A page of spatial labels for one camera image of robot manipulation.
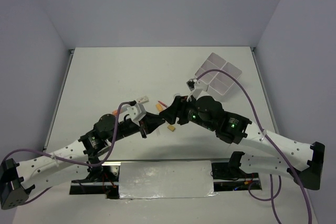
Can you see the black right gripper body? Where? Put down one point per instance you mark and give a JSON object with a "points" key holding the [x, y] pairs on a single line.
{"points": [[188, 112]]}

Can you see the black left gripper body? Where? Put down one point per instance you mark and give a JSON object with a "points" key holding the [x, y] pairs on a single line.
{"points": [[127, 129]]}

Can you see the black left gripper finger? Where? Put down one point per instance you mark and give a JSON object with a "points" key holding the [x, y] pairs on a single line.
{"points": [[153, 120], [150, 128]]}

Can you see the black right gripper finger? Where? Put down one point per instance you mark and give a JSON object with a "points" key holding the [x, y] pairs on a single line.
{"points": [[175, 105], [169, 115]]}

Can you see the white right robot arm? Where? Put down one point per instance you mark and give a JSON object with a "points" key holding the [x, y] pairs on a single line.
{"points": [[284, 157]]}

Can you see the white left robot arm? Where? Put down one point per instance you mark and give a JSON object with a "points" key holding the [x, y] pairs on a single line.
{"points": [[76, 161]]}

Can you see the yellow eraser block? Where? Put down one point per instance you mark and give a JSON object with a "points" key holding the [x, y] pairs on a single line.
{"points": [[171, 128]]}

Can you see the yellow pink highlighter marker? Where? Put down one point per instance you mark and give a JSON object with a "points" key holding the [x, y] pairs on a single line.
{"points": [[159, 107]]}

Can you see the white staples box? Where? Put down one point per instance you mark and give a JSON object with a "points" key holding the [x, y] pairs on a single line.
{"points": [[143, 99]]}

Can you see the white right storage container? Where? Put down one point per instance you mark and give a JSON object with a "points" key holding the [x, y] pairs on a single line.
{"points": [[222, 83]]}

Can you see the white storage container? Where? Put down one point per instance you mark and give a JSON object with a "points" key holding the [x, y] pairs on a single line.
{"points": [[222, 83], [213, 61]]}

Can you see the white left storage container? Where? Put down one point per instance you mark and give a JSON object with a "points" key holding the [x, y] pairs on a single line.
{"points": [[213, 61]]}

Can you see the silver foil covered panel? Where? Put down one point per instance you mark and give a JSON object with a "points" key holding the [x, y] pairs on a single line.
{"points": [[166, 180]]}

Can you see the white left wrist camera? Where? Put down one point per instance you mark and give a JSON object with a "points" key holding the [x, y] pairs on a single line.
{"points": [[136, 112]]}

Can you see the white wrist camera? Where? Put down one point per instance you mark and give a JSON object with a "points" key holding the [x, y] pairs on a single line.
{"points": [[136, 112], [196, 88]]}

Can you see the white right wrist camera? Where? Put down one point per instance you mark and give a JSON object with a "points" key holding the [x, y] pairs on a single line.
{"points": [[196, 88]]}

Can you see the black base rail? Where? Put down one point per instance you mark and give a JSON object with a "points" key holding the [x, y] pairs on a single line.
{"points": [[108, 184]]}

